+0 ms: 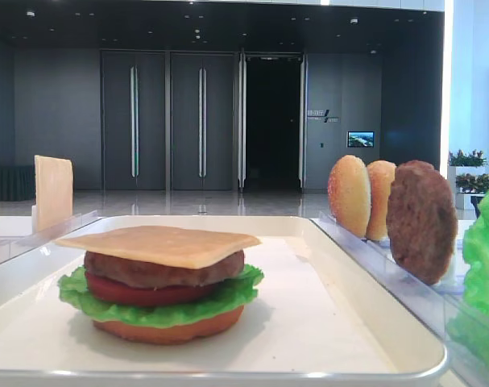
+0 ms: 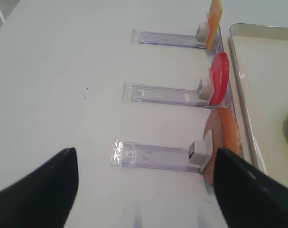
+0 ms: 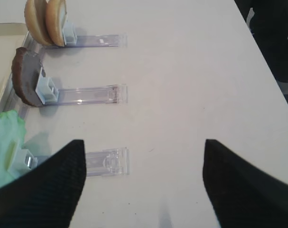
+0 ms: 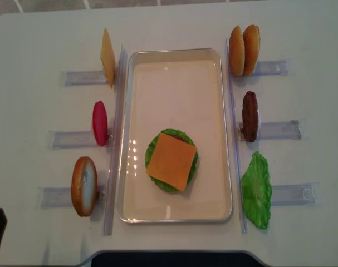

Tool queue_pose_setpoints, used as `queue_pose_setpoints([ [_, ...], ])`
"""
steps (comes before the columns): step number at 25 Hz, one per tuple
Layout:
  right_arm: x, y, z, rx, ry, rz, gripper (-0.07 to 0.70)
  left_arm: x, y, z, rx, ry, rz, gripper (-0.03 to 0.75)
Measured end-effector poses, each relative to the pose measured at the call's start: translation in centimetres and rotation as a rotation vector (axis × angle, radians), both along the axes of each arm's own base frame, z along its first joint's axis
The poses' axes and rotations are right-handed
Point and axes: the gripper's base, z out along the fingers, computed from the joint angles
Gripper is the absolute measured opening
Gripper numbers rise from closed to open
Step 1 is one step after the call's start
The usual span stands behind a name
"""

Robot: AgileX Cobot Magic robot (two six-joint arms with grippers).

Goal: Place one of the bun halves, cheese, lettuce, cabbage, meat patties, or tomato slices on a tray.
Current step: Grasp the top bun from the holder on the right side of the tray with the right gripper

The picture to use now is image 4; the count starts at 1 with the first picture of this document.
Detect sesame top bun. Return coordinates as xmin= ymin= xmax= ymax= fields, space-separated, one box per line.
xmin=228 ymin=26 xmax=245 ymax=77

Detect sesame bun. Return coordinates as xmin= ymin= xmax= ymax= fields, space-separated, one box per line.
xmin=228 ymin=26 xmax=245 ymax=77
xmin=243 ymin=25 xmax=260 ymax=76

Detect brown meat patty on tray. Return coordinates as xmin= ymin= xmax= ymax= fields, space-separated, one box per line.
xmin=171 ymin=135 xmax=188 ymax=143

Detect orange cheese slice on tray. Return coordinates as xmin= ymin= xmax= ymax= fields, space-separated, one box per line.
xmin=146 ymin=132 xmax=198 ymax=192

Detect red tomato slice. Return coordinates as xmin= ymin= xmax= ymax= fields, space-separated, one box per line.
xmin=92 ymin=101 xmax=108 ymax=146

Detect upright brown meat patty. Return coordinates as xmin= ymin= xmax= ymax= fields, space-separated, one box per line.
xmin=242 ymin=91 xmax=259 ymax=142

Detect upright yellow cheese slice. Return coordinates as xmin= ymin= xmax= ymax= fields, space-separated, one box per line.
xmin=100 ymin=28 xmax=116 ymax=88

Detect clear holder cheese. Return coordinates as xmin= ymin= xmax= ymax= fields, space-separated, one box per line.
xmin=61 ymin=71 xmax=109 ymax=86

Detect brown bread bun left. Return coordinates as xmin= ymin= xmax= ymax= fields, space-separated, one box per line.
xmin=71 ymin=156 xmax=97 ymax=217

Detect upright green lettuce leaf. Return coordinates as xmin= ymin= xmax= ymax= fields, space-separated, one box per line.
xmin=241 ymin=151 xmax=272 ymax=230

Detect clear holder tomato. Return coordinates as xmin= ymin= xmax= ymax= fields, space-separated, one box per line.
xmin=46 ymin=131 xmax=100 ymax=149

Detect clear holder bread left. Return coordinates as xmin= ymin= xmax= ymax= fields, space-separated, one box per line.
xmin=37 ymin=185 xmax=106 ymax=209

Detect clear holder lettuce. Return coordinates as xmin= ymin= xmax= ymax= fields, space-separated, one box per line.
xmin=271 ymin=182 xmax=322 ymax=206

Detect silver metal tray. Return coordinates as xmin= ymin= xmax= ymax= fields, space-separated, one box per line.
xmin=116 ymin=48 xmax=233 ymax=224

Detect clear holder patty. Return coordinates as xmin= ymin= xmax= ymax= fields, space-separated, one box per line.
xmin=236 ymin=119 xmax=307 ymax=141

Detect dark base at bottom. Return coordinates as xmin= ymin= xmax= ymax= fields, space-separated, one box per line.
xmin=91 ymin=251 xmax=263 ymax=266

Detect clear holder buns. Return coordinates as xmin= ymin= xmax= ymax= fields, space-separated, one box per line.
xmin=231 ymin=58 xmax=293 ymax=78

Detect long clear rail left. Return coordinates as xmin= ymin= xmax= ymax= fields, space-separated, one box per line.
xmin=103 ymin=46 xmax=128 ymax=236

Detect long clear rail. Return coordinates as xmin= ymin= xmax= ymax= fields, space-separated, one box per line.
xmin=103 ymin=46 xmax=128 ymax=236
xmin=225 ymin=38 xmax=247 ymax=234

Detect long clear rail right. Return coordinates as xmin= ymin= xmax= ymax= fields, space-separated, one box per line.
xmin=225 ymin=38 xmax=247 ymax=234

